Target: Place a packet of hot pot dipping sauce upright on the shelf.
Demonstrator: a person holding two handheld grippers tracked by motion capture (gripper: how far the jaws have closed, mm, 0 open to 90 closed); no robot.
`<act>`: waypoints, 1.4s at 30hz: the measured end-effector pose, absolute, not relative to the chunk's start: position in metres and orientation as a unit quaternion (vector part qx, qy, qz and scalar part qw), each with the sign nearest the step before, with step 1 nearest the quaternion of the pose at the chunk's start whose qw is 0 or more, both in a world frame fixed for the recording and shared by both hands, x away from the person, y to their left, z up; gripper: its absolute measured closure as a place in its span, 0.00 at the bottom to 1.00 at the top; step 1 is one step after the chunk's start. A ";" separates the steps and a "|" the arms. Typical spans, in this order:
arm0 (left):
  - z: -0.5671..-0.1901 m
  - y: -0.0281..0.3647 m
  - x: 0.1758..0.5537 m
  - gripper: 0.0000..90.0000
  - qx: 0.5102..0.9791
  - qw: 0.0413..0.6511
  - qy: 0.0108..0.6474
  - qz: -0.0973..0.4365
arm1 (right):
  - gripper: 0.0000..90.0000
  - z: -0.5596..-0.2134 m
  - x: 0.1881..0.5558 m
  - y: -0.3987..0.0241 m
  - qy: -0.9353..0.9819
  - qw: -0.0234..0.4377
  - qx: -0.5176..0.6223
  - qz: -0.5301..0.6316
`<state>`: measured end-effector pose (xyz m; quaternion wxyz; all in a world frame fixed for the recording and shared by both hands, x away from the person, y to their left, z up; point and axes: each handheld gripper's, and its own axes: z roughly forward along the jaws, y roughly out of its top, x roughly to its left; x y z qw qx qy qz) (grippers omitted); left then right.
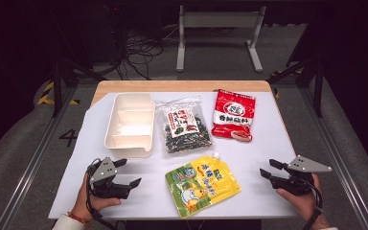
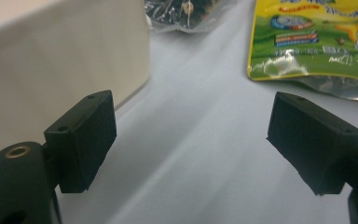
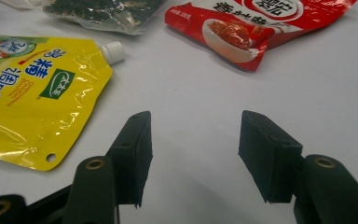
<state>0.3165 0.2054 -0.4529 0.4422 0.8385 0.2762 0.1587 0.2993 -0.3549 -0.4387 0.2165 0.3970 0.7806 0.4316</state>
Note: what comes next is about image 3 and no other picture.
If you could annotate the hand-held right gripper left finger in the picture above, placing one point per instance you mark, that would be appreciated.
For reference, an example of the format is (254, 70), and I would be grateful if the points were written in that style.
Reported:
(130, 158)

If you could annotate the clear dried seaweed bag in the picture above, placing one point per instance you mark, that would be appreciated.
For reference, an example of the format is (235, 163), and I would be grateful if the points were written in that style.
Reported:
(105, 12)

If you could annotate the yellow spout pouch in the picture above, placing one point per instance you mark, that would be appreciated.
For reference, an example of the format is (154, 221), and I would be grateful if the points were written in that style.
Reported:
(34, 102)

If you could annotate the red sauce packet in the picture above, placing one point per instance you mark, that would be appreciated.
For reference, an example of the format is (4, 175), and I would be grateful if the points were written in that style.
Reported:
(248, 34)

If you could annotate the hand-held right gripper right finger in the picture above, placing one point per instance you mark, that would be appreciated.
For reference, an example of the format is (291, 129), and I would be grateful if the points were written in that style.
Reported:
(267, 155)

